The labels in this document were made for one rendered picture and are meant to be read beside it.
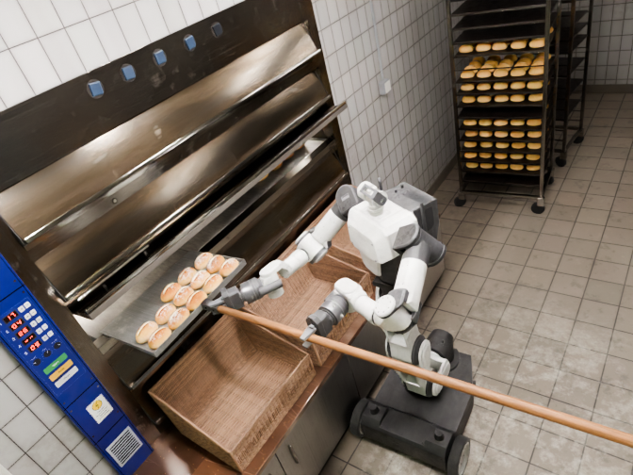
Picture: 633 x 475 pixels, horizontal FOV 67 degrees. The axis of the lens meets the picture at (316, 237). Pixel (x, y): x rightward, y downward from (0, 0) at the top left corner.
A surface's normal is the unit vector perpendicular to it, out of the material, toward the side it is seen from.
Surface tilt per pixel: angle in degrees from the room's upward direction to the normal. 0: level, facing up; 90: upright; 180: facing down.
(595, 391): 0
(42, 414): 90
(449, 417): 0
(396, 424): 0
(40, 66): 90
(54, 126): 90
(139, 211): 70
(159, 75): 90
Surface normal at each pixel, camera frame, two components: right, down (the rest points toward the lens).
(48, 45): 0.80, 0.17
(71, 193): 0.68, -0.11
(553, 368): -0.23, -0.80
